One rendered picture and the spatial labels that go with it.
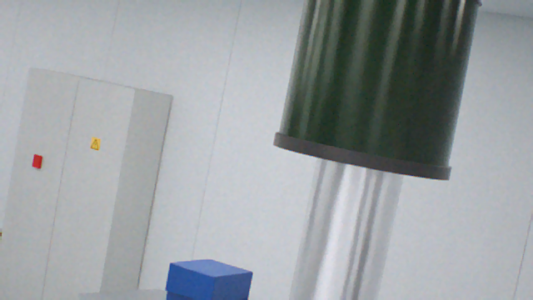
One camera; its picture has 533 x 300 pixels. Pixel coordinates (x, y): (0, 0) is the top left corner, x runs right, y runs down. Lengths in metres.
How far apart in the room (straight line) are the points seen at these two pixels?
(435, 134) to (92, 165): 7.06
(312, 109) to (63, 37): 8.06
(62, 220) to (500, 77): 3.44
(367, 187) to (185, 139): 7.01
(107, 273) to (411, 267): 2.30
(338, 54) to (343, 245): 0.05
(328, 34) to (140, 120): 6.90
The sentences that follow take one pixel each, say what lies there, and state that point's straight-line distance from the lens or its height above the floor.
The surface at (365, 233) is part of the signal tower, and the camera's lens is 0.27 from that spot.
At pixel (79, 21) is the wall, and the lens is 8.21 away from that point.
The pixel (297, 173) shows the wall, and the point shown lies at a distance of 6.66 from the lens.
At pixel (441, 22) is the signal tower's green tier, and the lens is 0.26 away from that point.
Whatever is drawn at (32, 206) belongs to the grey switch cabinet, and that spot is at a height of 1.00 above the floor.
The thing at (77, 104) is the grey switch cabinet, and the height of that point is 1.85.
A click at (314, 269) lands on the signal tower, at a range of 0.27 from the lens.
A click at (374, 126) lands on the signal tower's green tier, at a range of 0.26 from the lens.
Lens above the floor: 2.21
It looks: 3 degrees down
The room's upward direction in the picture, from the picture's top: 11 degrees clockwise
